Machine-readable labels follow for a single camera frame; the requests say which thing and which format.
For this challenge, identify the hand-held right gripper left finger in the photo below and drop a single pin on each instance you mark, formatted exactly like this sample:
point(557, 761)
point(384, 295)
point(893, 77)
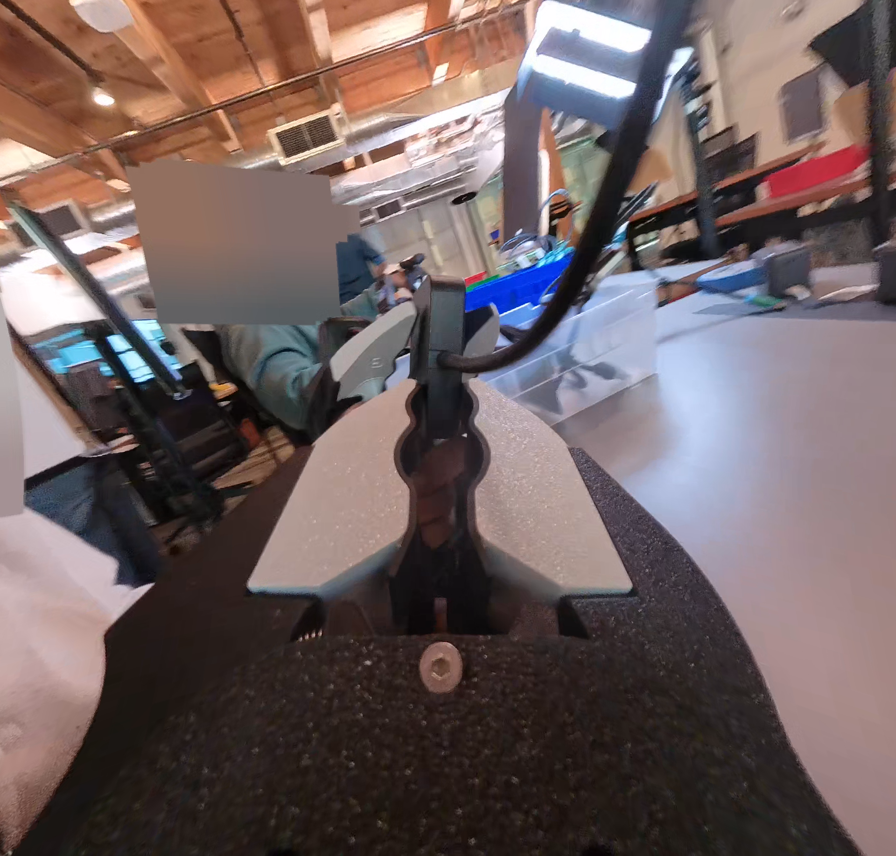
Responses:
point(329, 520)

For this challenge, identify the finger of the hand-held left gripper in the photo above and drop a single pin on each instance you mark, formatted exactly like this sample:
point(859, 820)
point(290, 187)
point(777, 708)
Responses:
point(481, 331)
point(371, 359)

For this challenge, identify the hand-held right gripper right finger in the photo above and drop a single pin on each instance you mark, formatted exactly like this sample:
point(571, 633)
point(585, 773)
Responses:
point(546, 520)

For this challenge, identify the black multiport hub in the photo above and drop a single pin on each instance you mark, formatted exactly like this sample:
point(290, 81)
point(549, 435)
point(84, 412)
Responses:
point(441, 324)

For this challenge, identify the clear plastic bin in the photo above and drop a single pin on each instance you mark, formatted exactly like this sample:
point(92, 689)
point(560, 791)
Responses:
point(595, 352)

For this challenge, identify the person's left forearm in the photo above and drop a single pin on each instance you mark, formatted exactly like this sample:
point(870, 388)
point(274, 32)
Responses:
point(49, 660)

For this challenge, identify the person's left hand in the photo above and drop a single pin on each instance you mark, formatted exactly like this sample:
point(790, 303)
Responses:
point(437, 492)

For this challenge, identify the blue plastic bin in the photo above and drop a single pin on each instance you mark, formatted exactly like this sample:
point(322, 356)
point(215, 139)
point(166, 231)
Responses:
point(518, 285)

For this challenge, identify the white air vent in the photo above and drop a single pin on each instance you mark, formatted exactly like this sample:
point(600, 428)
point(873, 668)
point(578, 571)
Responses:
point(304, 135)

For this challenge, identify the black tripod light stand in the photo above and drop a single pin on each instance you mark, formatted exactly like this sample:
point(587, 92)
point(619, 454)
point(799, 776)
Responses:
point(703, 170)
point(105, 310)
point(878, 100)

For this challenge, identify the blue tape roll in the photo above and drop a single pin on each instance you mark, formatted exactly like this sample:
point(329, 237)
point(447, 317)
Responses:
point(728, 278)

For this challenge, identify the led light panel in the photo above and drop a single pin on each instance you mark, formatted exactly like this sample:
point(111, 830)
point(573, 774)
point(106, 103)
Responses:
point(588, 51)

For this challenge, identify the grey charger block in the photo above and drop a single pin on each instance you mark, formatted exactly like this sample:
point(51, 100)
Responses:
point(787, 268)

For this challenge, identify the track spotlight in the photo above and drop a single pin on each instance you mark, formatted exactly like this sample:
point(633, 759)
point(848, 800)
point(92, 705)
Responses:
point(103, 96)

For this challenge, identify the red plastic bin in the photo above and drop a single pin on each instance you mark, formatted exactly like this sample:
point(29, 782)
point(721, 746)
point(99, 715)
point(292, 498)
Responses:
point(812, 170)

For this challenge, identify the white ceiling access point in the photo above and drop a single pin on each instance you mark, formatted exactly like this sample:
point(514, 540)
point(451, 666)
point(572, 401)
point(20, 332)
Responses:
point(101, 9)

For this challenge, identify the silver air duct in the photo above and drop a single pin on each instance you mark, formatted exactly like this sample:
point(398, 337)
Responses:
point(420, 163)

